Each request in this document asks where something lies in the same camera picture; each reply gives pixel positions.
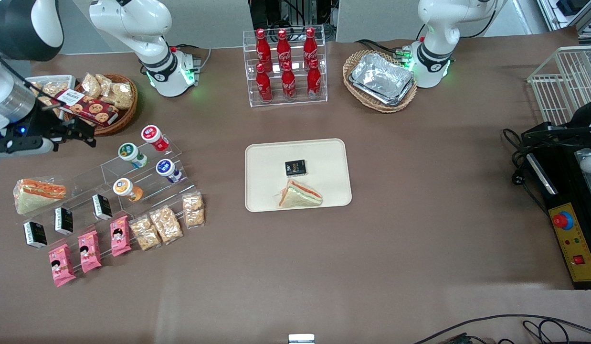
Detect red lid gum bottle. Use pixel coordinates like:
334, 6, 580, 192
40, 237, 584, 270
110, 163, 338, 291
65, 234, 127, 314
141, 125, 170, 152

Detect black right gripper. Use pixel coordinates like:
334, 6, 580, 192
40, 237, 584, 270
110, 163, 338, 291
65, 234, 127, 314
13, 106, 97, 147

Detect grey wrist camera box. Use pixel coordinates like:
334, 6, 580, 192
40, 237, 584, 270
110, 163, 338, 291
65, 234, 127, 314
0, 136, 56, 154

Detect black white small carton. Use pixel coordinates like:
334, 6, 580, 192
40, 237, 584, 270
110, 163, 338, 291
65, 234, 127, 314
23, 221, 48, 249
54, 206, 74, 236
92, 193, 113, 221

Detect round wicker basket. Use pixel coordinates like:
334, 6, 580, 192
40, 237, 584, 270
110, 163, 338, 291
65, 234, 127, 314
63, 73, 138, 137

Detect oval wicker basket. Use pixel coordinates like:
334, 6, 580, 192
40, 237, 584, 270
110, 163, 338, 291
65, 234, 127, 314
343, 50, 418, 113

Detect wrapped triangle sandwich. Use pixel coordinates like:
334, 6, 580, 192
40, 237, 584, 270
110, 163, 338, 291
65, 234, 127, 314
278, 179, 323, 209
14, 178, 67, 215

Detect black power cable with plug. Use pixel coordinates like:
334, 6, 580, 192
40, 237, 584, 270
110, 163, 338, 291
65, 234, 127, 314
503, 128, 532, 188

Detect dark red cookie box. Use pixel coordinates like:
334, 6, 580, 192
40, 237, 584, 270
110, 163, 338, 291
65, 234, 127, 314
54, 89, 120, 127

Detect clear acrylic bottle rack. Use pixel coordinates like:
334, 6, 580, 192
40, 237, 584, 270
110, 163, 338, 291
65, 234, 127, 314
243, 24, 328, 108

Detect black equipment rack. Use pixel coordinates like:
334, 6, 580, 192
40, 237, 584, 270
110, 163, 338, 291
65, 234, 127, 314
249, 0, 338, 43

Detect green lid gum bottle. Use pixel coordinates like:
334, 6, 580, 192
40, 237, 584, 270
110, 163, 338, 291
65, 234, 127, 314
117, 142, 148, 169

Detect clear acrylic stepped display stand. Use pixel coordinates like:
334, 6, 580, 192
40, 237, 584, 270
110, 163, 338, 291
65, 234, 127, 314
13, 135, 197, 268

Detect grey base cable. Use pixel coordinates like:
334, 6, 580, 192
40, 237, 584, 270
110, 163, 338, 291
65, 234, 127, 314
171, 44, 212, 73

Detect red cola bottle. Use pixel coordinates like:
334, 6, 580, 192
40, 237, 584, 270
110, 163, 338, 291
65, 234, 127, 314
255, 29, 273, 68
276, 30, 293, 67
303, 27, 319, 65
256, 63, 274, 103
307, 58, 323, 99
281, 62, 297, 101

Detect cream plastic tray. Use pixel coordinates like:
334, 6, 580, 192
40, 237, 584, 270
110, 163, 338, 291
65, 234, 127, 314
244, 138, 352, 213

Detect black sealing machine yellow panel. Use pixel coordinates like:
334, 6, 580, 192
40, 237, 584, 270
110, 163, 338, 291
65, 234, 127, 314
521, 98, 591, 290

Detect black base cable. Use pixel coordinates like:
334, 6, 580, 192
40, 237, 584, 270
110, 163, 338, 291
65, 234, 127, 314
355, 23, 426, 60

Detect long black cable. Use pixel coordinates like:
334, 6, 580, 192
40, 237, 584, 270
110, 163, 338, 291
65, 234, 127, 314
412, 314, 591, 344

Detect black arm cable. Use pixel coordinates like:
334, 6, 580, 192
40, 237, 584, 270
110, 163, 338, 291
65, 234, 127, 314
0, 43, 55, 108

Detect looped black cable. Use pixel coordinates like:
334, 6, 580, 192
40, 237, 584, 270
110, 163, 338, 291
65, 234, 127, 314
522, 319, 570, 344

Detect aluminium frame shelf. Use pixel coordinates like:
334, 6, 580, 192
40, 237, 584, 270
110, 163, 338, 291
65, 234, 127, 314
537, 0, 591, 46

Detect pink snack packet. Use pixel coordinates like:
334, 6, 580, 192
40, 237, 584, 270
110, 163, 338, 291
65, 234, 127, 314
48, 244, 77, 288
110, 215, 132, 258
78, 230, 102, 274

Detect blue lid gum bottle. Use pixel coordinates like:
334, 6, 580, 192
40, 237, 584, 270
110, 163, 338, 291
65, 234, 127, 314
155, 159, 183, 184

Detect aluminium foil tray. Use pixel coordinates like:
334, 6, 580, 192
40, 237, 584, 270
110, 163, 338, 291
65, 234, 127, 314
349, 53, 415, 107

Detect white wire basket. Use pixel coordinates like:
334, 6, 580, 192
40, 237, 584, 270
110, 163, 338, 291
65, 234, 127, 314
527, 45, 591, 126

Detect white plastic container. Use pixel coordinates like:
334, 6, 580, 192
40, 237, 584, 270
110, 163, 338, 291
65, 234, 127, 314
26, 75, 77, 105

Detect orange lid gum bottle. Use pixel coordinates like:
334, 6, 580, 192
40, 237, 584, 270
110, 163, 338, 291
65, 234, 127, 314
113, 178, 144, 202

